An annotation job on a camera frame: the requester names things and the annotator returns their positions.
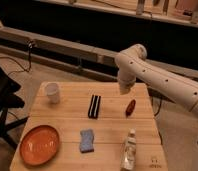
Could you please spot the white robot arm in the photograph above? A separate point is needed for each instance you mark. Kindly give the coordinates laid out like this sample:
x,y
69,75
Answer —
x,y
183,91

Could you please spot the black white striped block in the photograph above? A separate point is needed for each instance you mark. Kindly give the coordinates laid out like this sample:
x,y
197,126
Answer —
x,y
93,110

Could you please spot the red brown oblong object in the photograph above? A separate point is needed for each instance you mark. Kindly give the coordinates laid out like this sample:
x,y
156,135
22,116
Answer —
x,y
130,108

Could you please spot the white paper cup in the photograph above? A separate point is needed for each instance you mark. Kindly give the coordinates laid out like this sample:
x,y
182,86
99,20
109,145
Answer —
x,y
52,92

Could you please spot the blue sponge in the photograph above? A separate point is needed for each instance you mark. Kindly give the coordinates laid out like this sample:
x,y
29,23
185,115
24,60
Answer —
x,y
87,138

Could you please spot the white squeeze tube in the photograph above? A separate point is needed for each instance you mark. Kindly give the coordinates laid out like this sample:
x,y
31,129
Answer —
x,y
129,152

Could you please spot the orange plate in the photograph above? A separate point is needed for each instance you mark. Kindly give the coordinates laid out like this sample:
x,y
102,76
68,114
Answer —
x,y
39,145

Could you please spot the black office chair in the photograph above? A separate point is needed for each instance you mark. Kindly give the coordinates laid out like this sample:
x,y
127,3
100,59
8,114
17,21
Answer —
x,y
8,99

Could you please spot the grey metal rail beam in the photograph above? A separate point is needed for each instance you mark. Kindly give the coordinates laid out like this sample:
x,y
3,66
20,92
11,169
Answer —
x,y
62,46

